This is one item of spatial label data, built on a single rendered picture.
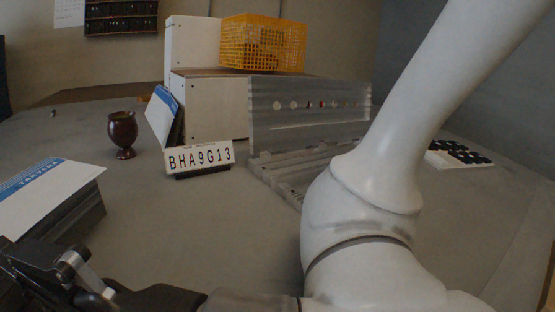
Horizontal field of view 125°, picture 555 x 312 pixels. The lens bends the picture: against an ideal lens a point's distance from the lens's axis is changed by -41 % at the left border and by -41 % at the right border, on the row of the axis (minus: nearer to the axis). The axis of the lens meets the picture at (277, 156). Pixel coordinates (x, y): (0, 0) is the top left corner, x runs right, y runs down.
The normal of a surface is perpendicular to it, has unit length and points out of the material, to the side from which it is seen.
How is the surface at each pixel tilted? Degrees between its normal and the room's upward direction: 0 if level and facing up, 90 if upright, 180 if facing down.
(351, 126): 79
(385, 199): 36
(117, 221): 0
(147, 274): 0
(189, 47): 90
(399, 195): 47
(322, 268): 55
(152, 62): 90
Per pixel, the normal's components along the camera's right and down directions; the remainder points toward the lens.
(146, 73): 0.45, 0.39
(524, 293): 0.10, -0.91
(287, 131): 0.57, 0.20
